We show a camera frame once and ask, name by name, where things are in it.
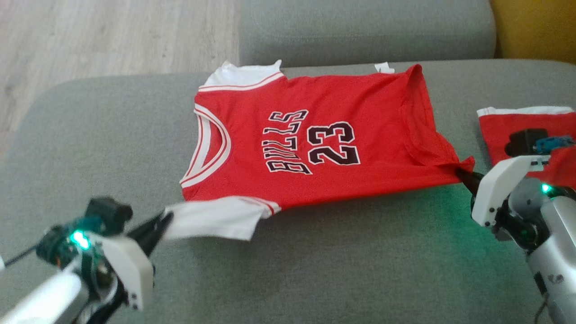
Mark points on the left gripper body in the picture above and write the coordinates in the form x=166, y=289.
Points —
x=126, y=265

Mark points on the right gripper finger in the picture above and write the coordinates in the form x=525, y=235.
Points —
x=470, y=182

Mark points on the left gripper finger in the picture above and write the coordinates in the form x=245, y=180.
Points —
x=153, y=240
x=148, y=225

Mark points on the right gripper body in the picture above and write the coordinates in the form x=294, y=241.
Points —
x=499, y=189

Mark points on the red shorts with white stripe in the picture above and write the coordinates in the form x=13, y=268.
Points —
x=499, y=139

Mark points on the red Bulls basketball jersey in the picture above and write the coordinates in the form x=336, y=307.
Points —
x=360, y=112

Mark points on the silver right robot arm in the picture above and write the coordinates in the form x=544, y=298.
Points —
x=562, y=252

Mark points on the wide yellow backrest cushion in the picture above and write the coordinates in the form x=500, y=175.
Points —
x=540, y=27

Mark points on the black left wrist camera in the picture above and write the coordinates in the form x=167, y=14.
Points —
x=108, y=213

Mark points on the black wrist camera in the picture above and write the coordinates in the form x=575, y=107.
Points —
x=526, y=141
x=108, y=213

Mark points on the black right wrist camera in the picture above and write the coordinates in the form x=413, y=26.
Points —
x=526, y=141

